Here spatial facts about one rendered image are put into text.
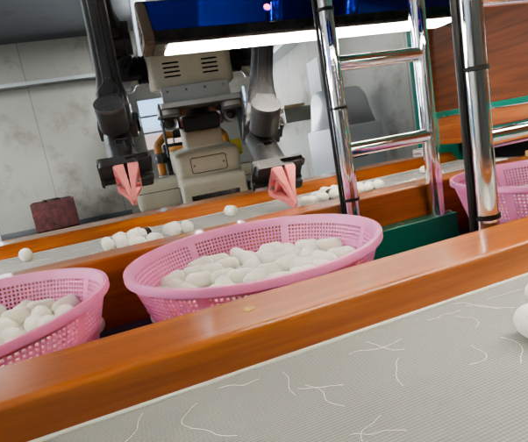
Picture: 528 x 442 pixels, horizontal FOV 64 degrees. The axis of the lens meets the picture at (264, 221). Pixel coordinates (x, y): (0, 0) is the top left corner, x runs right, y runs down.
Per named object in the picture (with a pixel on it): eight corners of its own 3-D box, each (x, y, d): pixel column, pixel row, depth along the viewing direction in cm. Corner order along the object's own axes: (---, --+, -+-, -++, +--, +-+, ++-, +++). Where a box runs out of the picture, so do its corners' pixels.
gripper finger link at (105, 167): (145, 187, 75) (136, 154, 81) (103, 195, 73) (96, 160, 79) (149, 212, 81) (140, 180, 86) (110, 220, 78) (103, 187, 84)
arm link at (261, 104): (281, 127, 93) (242, 125, 93) (287, 79, 85) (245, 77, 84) (284, 161, 85) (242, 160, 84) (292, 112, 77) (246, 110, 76)
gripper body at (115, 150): (151, 156, 81) (144, 133, 86) (96, 166, 78) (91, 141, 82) (154, 181, 86) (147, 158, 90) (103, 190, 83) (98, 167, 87)
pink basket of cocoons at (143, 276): (106, 346, 48) (86, 267, 46) (276, 272, 64) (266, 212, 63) (246, 451, 28) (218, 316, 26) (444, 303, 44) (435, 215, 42)
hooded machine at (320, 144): (393, 208, 441) (377, 78, 418) (344, 218, 428) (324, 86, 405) (363, 202, 505) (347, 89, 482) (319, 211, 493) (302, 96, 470)
